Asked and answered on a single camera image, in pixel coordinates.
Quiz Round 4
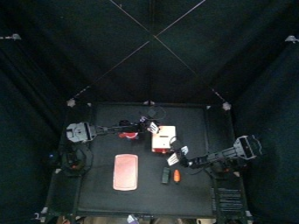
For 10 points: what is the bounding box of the small black object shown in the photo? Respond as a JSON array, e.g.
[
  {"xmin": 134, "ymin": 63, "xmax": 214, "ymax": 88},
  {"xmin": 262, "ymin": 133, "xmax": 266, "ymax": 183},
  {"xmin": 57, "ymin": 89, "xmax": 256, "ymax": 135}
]
[{"xmin": 161, "ymin": 166, "xmax": 173, "ymax": 185}]

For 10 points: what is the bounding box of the wooden drawer cabinet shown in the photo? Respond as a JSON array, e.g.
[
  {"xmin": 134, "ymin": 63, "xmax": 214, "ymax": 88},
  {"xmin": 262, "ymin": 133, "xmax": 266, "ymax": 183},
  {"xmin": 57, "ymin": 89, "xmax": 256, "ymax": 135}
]
[{"xmin": 151, "ymin": 125, "xmax": 178, "ymax": 151}]

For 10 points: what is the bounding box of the orange toy carrot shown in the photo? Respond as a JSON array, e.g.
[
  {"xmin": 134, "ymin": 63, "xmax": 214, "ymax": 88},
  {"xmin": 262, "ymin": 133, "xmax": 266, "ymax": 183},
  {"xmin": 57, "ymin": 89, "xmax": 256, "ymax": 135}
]
[{"xmin": 173, "ymin": 169, "xmax": 183, "ymax": 184}]

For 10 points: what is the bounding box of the black loose cable loop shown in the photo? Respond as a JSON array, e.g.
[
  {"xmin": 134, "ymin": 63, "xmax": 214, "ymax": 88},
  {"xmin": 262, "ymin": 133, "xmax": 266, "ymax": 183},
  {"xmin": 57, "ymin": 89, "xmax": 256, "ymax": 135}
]
[{"xmin": 139, "ymin": 105, "xmax": 169, "ymax": 121}]

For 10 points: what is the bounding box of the white printed label sticker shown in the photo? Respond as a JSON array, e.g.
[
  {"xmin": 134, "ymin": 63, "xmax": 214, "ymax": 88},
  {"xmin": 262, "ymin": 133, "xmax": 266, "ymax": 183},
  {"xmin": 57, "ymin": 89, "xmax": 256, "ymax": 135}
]
[{"xmin": 215, "ymin": 187, "xmax": 246, "ymax": 216}]

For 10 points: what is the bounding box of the thin diagonal brace wire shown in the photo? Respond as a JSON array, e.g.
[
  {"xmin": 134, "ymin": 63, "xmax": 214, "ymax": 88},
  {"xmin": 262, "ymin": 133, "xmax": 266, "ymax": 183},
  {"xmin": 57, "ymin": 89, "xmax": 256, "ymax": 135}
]
[
  {"xmin": 107, "ymin": 0, "xmax": 229, "ymax": 103},
  {"xmin": 71, "ymin": 0, "xmax": 207, "ymax": 101}
]

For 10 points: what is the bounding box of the red drawer with wooden knob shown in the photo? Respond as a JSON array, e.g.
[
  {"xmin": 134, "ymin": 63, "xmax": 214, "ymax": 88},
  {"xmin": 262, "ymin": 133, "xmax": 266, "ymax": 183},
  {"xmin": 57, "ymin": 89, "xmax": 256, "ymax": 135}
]
[{"xmin": 153, "ymin": 147, "xmax": 173, "ymax": 154}]

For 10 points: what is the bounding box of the red plastic cup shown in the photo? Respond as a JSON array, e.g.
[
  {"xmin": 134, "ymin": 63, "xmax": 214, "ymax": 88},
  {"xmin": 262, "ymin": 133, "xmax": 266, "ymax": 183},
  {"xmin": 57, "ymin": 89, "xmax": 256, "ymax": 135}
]
[{"xmin": 118, "ymin": 130, "xmax": 141, "ymax": 141}]

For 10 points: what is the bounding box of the pink rectangular tray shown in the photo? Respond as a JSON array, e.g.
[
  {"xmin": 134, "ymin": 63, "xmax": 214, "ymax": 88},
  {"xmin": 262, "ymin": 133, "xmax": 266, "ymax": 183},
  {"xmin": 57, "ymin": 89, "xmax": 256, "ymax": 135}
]
[{"xmin": 113, "ymin": 153, "xmax": 141, "ymax": 192}]

